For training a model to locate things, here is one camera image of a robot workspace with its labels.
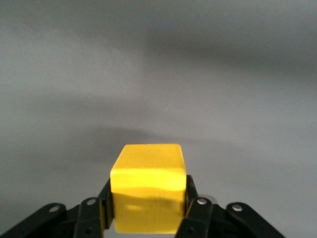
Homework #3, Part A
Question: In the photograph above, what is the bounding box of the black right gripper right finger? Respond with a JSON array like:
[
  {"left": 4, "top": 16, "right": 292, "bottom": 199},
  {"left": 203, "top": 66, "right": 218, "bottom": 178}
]
[{"left": 176, "top": 174, "right": 287, "bottom": 238}]

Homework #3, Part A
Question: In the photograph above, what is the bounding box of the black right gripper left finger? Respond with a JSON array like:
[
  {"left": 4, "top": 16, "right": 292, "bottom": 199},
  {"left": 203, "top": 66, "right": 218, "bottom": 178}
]
[{"left": 0, "top": 178, "right": 115, "bottom": 238}]

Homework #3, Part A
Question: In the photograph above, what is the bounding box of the yellow wooden cube block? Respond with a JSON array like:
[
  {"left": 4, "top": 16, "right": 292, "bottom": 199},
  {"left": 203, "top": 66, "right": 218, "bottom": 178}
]
[{"left": 109, "top": 144, "right": 187, "bottom": 235}]

